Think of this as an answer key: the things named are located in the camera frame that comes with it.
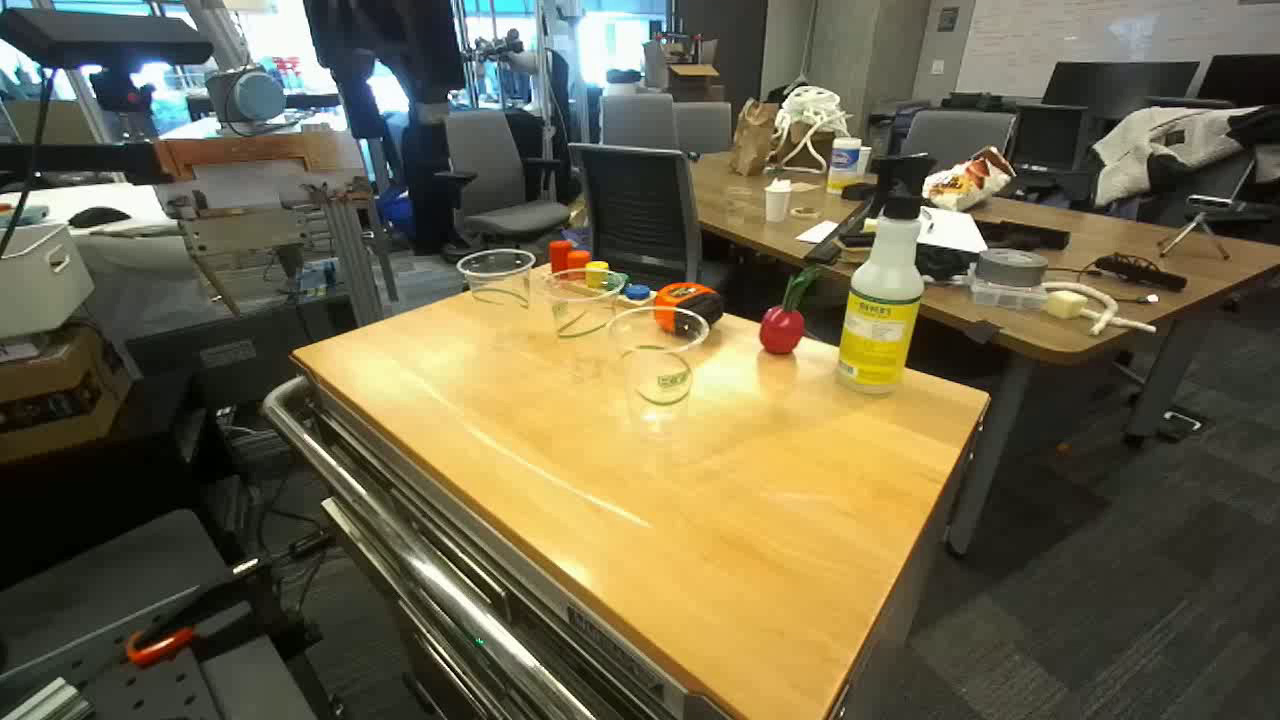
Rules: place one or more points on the yellow toy cylinder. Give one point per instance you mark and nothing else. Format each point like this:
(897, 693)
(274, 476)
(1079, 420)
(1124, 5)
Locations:
(598, 272)

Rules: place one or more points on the black computer monitor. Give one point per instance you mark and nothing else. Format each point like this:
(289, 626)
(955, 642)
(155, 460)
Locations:
(1121, 84)
(1241, 76)

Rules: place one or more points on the person in dark clothing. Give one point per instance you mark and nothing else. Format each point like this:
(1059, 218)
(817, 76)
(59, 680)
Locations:
(384, 54)

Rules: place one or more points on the metal tool cart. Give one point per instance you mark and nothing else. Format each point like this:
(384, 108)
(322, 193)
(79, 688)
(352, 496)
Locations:
(452, 601)

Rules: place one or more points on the red toy cylinder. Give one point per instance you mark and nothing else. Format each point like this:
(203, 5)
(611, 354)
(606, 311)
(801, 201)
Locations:
(557, 253)

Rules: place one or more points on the wooden office desk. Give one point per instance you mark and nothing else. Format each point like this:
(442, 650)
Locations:
(1027, 335)

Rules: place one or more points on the red toy pepper green stem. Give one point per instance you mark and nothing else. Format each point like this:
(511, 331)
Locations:
(781, 331)

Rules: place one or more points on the colourful snack bag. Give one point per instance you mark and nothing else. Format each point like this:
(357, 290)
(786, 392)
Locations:
(968, 178)

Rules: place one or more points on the green toy cylinder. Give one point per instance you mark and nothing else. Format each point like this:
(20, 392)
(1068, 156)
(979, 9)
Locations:
(617, 283)

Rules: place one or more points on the round grey lamp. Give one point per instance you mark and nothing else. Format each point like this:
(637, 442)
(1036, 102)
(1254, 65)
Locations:
(250, 93)

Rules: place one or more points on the grey tape roll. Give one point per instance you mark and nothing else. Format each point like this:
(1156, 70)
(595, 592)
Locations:
(1008, 272)

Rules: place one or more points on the white cloth jacket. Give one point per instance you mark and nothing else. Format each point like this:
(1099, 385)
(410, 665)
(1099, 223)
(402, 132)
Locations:
(1175, 144)

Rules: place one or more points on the grey chair backrest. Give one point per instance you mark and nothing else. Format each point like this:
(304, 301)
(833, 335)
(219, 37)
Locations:
(640, 123)

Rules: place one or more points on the small camera tripod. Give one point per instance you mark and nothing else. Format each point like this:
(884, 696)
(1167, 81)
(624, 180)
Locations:
(1198, 229)

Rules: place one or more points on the white wipes container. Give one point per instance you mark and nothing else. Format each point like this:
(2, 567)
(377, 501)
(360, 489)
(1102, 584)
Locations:
(846, 162)

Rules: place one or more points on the small cardboard box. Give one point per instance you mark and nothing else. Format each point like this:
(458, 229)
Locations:
(694, 81)

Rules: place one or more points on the small white cup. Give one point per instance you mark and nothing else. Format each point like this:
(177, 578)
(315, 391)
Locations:
(779, 201)

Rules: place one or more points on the small black monitor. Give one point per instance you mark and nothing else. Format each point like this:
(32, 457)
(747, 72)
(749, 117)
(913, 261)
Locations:
(1049, 132)

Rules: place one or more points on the grey perforated breadboard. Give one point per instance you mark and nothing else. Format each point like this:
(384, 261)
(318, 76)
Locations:
(105, 601)

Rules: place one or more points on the stacked cardboard boxes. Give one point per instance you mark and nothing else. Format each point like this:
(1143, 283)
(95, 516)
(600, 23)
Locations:
(63, 385)

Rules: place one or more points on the yellow label spray bottle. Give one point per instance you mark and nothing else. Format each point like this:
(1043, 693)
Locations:
(883, 323)

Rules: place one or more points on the white box device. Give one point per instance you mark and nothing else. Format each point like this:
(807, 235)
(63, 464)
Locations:
(41, 272)

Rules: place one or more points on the cluttered white workbench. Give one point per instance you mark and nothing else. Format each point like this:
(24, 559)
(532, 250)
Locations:
(266, 201)

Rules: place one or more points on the orange toy cylinder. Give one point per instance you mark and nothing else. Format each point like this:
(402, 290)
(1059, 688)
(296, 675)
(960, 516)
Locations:
(581, 261)

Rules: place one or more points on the black remote control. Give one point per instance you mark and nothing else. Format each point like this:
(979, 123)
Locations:
(1143, 272)

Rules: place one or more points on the black overhead shelf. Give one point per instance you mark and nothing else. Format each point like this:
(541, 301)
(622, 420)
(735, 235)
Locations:
(105, 35)

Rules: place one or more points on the blue toy cylinder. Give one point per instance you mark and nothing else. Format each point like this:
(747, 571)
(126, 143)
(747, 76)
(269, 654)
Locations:
(637, 290)

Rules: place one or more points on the brown paper bag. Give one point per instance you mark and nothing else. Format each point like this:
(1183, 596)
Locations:
(752, 138)

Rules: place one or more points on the white printed papers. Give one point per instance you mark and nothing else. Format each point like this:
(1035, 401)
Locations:
(948, 229)

